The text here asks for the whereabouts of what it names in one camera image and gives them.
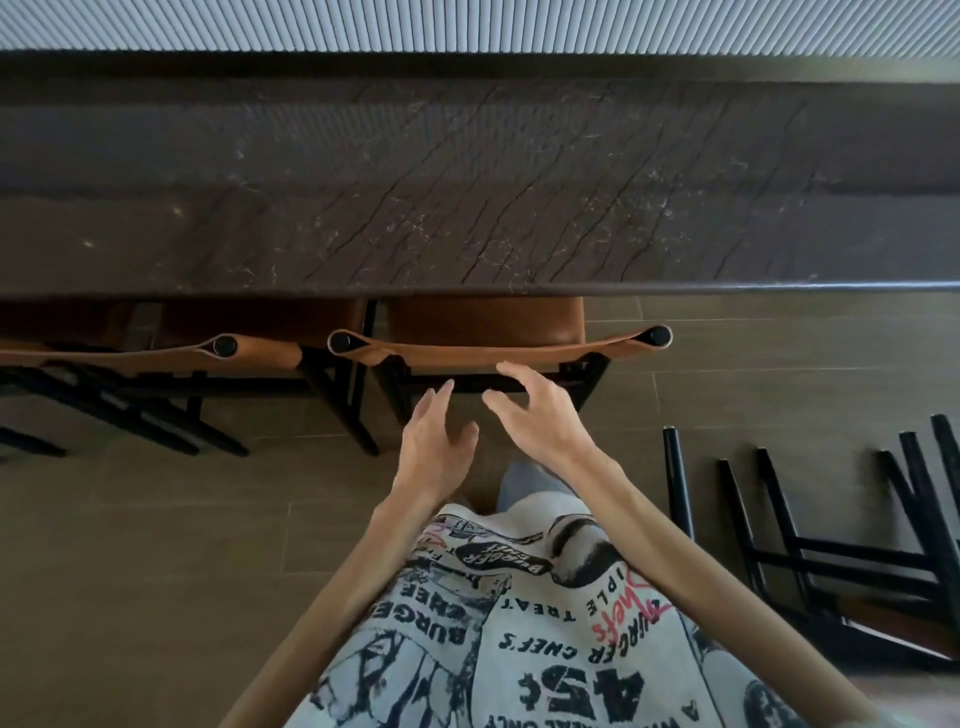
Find person's right hand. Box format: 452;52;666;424
480;361;603;476

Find person's left hand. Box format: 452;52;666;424
390;378;481;504

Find person's left forearm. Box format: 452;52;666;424
217;480;453;728

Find person's right forearm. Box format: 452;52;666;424
553;448;891;728

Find grey trousers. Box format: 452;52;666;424
498;460;583;517

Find white printed shirt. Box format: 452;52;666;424
281;501;826;728

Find brown leather chair black frame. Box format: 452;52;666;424
327;295;675;430
0;297;381;460
662;414;960;676

